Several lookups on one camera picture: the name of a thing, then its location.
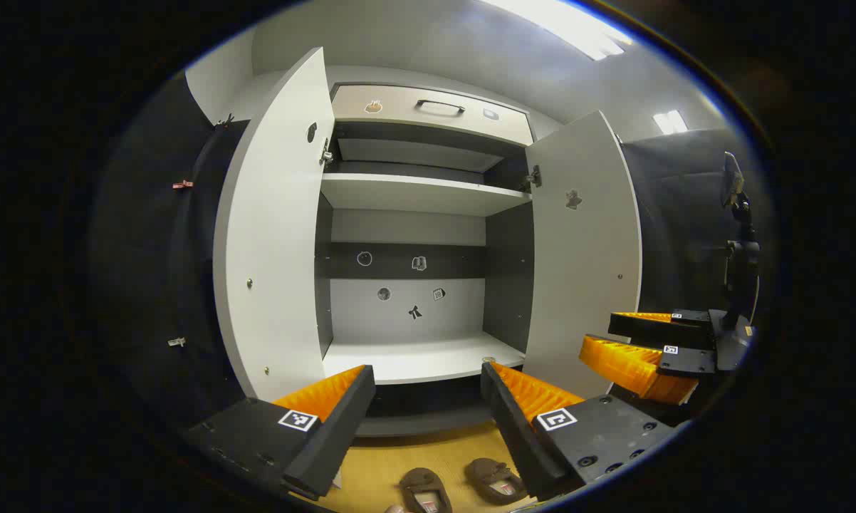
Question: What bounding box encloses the brown fuzzy shoe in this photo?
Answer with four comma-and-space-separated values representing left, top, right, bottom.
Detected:
464, 457, 528, 505
398, 467, 454, 513

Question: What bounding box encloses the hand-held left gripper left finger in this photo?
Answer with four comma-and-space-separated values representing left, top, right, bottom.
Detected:
186, 365, 377, 501

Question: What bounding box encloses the white grey shoe cabinet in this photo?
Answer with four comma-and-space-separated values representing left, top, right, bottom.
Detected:
213, 46, 642, 437

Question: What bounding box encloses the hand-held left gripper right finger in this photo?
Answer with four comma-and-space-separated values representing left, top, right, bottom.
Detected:
480, 360, 678, 502

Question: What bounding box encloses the shoe cabinet door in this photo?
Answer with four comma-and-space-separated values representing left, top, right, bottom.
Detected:
213, 46, 336, 403
524, 109, 642, 400

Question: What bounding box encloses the large ceiling light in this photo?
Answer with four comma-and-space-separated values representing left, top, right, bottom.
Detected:
492, 0, 632, 61

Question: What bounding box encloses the beige cabinet drawer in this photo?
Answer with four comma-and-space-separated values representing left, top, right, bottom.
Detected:
330, 84, 533, 147

